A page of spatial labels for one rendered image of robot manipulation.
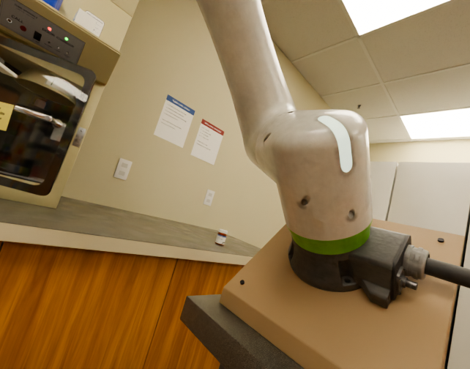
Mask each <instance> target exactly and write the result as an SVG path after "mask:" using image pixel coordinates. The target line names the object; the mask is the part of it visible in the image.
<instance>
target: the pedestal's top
mask: <svg viewBox="0 0 470 369"><path fill-rule="evenodd" d="M220 297H221V294H210V295H195V296H187V297H186V300H185V302H184V307H183V309H182V313H181V316H180V320H181V321H182V322H183V323H184V324H185V325H186V327H187V328H188V329H189V330H190V331H191V332H192V333H193V334H194V336H196V337H197V338H198V339H199V340H200V341H201V342H202V344H203V345H204V346H205V347H206V348H207V349H208V350H209V351H210V352H211V354H212V355H213V356H214V357H215V358H216V359H217V360H218V361H219V363H220V364H221V365H222V366H223V367H224V368H225V369H304V368H303V367H302V366H301V365H299V364H298V363H296V362H295V361H294V360H292V358H290V357H289V356H288V355H286V354H285V353H283V352H282V351H281V350H280V349H279V348H278V347H276V346H275V345H273V344H272V343H271V342H269V341H268V340H267V339H266V338H265V337H263V336H262V335H260V334H259V333H258V332H256V331H255V330H254V329H253V328H252V327H250V326H249V325H248V324H246V323H245V322H244V321H243V320H241V319H240V318H239V317H238V316H236V315H235V314H234V313H232V312H231V311H230V310H229V309H228V308H226V307H225V306H224V305H222V304H221V303H220Z"/></svg>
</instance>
